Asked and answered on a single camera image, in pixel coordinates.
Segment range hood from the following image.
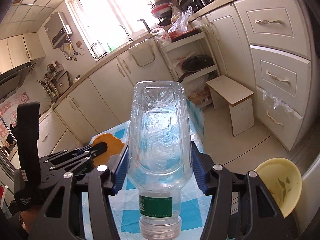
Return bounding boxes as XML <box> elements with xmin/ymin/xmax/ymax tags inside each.
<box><xmin>0</xmin><ymin>61</ymin><xmax>36</xmax><ymax>103</ymax></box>

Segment white lower cabinets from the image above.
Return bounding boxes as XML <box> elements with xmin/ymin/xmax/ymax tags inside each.
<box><xmin>10</xmin><ymin>37</ymin><xmax>176</xmax><ymax>168</ymax></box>

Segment small white stool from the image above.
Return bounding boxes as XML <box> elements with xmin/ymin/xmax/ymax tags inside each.
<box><xmin>206</xmin><ymin>75</ymin><xmax>254</xmax><ymax>137</ymax></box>

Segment stacked bowls on counter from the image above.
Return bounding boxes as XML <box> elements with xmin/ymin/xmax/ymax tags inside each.
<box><xmin>150</xmin><ymin>0</ymin><xmax>172</xmax><ymax>27</ymax></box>

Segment wall water heater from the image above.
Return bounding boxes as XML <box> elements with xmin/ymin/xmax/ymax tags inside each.
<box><xmin>44</xmin><ymin>11</ymin><xmax>73</xmax><ymax>49</ymax></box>

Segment faucet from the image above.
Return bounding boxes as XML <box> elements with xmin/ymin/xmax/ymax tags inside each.
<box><xmin>118</xmin><ymin>24</ymin><xmax>133</xmax><ymax>42</ymax></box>

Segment upper wall cabinets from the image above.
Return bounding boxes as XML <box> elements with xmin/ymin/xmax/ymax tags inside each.
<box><xmin>1</xmin><ymin>33</ymin><xmax>46</xmax><ymax>74</ymax></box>

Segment clear plastic bottle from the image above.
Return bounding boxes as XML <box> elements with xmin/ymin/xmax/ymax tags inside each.
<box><xmin>127</xmin><ymin>81</ymin><xmax>193</xmax><ymax>239</ymax></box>

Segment yellow plastic basin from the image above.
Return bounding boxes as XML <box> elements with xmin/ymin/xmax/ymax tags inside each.
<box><xmin>254</xmin><ymin>158</ymin><xmax>302</xmax><ymax>217</ymax></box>

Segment black pan on shelf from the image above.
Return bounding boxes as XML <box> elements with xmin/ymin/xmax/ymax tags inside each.
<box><xmin>178</xmin><ymin>55</ymin><xmax>214</xmax><ymax>83</ymax></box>

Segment white shelf rack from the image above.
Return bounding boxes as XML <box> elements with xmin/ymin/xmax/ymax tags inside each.
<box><xmin>154</xmin><ymin>29</ymin><xmax>221</xmax><ymax>106</ymax></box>

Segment clear plastic bag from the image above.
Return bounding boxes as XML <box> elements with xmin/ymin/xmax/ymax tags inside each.
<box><xmin>168</xmin><ymin>5</ymin><xmax>194</xmax><ymax>38</ymax></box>

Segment white drawer cabinet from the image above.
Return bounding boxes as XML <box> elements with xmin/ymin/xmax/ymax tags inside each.
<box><xmin>191</xmin><ymin>0</ymin><xmax>318</xmax><ymax>150</ymax></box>

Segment large orange peel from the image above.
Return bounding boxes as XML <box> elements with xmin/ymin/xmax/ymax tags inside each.
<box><xmin>91</xmin><ymin>133</ymin><xmax>125</xmax><ymax>167</ymax></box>

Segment white refrigerator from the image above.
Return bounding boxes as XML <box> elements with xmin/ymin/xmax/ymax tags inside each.
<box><xmin>296</xmin><ymin>155</ymin><xmax>320</xmax><ymax>232</ymax></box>

